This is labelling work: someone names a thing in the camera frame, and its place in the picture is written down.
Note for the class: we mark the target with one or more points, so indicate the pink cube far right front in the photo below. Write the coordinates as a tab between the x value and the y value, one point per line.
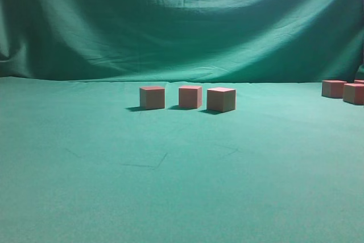
353	93

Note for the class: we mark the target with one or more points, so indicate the pink cube placed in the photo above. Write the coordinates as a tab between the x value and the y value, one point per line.
152	97
190	96
221	99

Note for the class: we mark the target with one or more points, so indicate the green backdrop cloth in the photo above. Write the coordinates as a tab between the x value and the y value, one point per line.
204	41

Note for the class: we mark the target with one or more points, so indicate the pink cube far right back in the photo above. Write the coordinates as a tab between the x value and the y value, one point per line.
333	88

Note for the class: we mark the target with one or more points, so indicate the green table cloth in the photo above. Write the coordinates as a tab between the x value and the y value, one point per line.
81	162

